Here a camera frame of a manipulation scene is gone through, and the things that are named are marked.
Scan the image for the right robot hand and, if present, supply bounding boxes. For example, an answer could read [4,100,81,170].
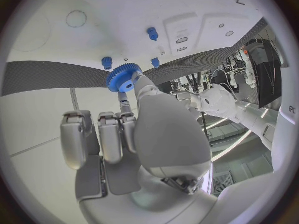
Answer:
[60,71,219,224]

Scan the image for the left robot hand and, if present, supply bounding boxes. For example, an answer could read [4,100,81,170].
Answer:
[168,90,202,120]

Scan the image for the blue gear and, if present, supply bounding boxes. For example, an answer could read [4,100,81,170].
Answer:
[106,63,144,93]

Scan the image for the white task board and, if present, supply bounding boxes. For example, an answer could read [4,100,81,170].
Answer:
[7,0,266,73]

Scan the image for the blue toothed peg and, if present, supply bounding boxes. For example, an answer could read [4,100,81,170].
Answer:
[101,57,114,71]

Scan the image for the large black screen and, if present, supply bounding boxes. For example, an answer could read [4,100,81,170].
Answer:
[247,34,283,109]

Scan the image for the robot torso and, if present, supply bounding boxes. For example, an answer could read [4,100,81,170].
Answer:
[270,56,298,174]

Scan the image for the white cable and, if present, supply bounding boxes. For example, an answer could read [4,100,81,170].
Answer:
[208,68,238,100]
[210,82,236,92]

